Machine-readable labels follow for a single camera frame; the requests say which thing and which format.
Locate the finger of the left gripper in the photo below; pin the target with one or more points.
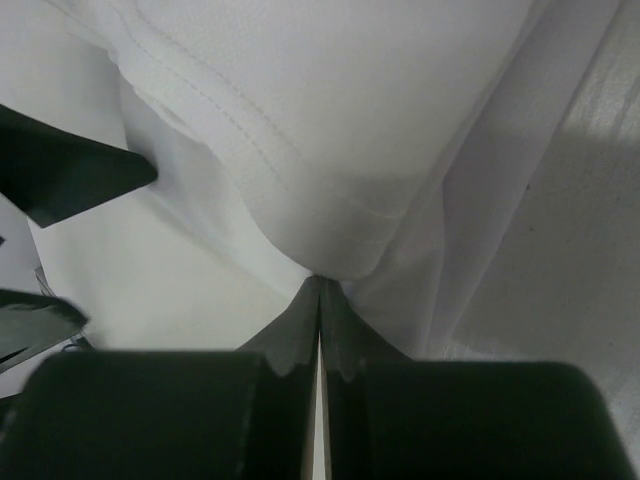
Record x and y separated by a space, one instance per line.
52 175
31 324

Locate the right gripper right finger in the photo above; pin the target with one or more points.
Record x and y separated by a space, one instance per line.
392 417

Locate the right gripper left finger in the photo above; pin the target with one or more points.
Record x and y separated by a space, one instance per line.
247 413

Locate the white t shirt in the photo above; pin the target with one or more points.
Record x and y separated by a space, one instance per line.
382 144

